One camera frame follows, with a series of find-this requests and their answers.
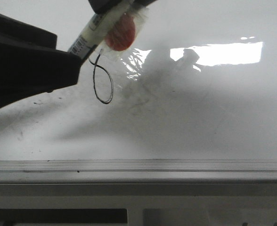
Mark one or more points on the black drawn number eight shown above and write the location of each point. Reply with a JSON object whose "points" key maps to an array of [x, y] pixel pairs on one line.
{"points": [[95, 66]]}

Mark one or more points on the red magnet taped to marker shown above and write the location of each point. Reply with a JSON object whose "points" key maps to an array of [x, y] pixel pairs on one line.
{"points": [[124, 32]]}

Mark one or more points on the white whiteboard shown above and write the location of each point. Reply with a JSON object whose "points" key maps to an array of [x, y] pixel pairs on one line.
{"points": [[195, 99]]}

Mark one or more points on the white whiteboard marker pen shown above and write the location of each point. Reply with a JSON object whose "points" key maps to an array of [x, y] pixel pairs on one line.
{"points": [[96, 29]]}

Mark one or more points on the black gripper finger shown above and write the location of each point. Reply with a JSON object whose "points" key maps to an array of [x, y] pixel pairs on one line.
{"points": [[102, 6], [30, 64]]}

